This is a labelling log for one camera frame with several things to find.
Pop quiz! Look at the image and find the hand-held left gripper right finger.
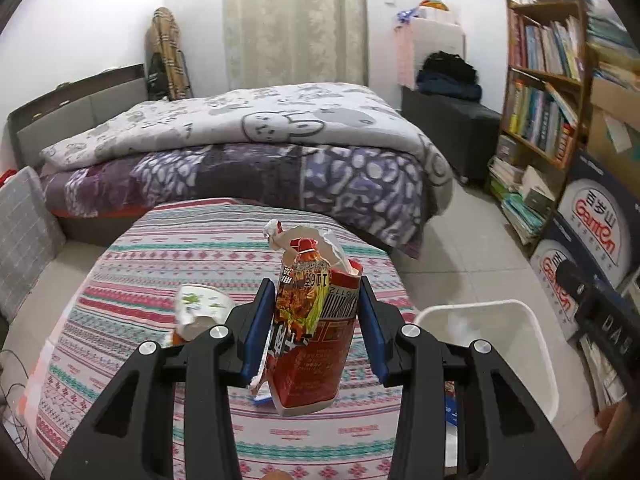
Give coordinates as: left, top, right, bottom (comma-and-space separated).
356, 276, 582, 480

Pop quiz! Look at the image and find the brown cardboard box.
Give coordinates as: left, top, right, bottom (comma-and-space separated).
585, 77, 640, 171

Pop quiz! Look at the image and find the white drawer cabinet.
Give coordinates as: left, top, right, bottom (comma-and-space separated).
407, 15, 466, 92

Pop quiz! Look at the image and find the grey checked cushion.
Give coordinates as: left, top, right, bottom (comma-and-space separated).
0, 166, 68, 323

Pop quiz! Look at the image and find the stack of teal books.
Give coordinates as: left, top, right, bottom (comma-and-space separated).
585, 0, 640, 91

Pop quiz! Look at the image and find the black backpack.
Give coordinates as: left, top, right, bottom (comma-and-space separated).
421, 51, 478, 83

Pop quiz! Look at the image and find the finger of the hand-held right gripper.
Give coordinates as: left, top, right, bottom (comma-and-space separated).
556, 260, 608, 328

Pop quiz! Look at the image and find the white paper cup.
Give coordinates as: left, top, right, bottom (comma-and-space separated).
173, 284, 237, 346

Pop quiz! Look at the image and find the pink cloth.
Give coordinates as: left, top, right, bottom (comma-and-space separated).
395, 25, 416, 92

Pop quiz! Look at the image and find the black hanging bag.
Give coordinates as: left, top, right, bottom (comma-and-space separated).
146, 52, 171, 101

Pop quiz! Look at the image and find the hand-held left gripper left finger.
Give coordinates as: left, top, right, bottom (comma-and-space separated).
50, 277, 275, 480

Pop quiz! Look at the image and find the row of upright books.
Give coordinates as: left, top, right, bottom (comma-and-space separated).
510, 12, 583, 81
502, 80, 578, 166

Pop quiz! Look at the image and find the purple patterned blanket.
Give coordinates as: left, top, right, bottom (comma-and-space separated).
40, 142, 436, 261

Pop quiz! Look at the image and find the white plastic bin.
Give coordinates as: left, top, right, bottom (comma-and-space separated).
414, 299, 560, 480

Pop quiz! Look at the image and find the blue white water carton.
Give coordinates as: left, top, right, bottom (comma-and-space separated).
530, 215, 601, 341
557, 152, 640, 291

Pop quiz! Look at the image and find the plaid coat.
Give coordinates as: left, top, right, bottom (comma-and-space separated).
145, 6, 193, 101

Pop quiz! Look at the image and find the red noodle bag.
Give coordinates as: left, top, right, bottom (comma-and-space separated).
247, 220, 363, 417

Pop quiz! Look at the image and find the black cable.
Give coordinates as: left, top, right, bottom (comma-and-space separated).
0, 350, 32, 461

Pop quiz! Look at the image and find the round table with patterned cloth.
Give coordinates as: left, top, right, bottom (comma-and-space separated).
22, 199, 418, 480

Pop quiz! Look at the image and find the wooden bookshelf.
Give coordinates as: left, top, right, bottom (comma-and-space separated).
497, 0, 596, 171

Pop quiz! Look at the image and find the navy blue clothing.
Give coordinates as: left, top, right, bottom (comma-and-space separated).
416, 71, 483, 102

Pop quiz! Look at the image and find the pile of flat books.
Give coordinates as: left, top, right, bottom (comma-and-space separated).
487, 135, 556, 246

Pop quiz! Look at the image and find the person's right hand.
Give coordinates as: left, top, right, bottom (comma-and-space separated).
582, 400, 632, 480

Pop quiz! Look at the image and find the grey bed headboard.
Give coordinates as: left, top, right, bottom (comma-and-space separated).
7, 64, 148, 171

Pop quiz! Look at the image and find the cream lace curtain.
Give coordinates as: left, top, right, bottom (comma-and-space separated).
221, 0, 370, 92

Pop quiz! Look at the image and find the dark storage bench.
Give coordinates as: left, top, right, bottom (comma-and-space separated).
401, 85, 502, 183

